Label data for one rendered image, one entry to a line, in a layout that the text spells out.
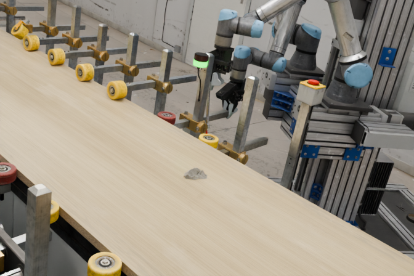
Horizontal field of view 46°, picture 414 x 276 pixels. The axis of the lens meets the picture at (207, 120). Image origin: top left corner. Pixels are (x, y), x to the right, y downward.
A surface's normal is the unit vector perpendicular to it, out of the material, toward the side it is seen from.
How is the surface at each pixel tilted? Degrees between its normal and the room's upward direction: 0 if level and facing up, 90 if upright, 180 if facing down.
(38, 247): 90
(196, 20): 90
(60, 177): 0
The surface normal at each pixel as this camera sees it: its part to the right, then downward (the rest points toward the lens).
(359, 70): -0.05, 0.47
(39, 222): 0.72, 0.37
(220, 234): 0.17, -0.91
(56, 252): -0.68, 0.17
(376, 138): 0.20, 0.40
